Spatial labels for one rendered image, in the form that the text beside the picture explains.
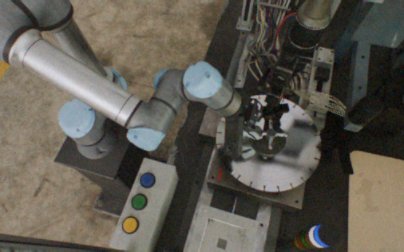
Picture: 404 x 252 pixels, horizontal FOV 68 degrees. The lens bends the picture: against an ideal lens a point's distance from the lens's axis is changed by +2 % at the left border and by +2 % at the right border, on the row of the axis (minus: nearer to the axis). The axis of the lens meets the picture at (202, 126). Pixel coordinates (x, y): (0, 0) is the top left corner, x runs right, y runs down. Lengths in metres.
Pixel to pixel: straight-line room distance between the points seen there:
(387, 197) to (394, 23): 0.64
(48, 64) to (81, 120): 0.35
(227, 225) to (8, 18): 0.74
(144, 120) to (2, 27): 0.33
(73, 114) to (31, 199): 1.16
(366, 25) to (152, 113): 0.55
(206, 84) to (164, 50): 1.76
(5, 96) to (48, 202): 0.87
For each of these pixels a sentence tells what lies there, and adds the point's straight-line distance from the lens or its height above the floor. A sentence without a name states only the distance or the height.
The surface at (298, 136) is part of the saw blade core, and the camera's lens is 0.99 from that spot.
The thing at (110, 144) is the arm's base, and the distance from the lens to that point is 1.17.
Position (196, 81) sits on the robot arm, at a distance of 0.63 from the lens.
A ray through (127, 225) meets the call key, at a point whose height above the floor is 0.91.
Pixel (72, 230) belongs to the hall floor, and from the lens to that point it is 1.99.
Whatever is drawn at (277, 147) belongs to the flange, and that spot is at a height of 0.96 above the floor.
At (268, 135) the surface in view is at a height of 1.00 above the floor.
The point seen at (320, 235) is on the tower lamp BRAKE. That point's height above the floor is 1.16.
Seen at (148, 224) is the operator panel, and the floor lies 0.90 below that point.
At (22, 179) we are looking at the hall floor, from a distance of 2.20.
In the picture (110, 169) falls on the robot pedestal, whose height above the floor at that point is 0.75.
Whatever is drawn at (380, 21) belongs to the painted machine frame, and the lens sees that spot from 0.84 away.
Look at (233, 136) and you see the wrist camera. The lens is 0.78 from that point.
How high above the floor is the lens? 1.82
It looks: 65 degrees down
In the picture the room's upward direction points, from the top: 1 degrees counter-clockwise
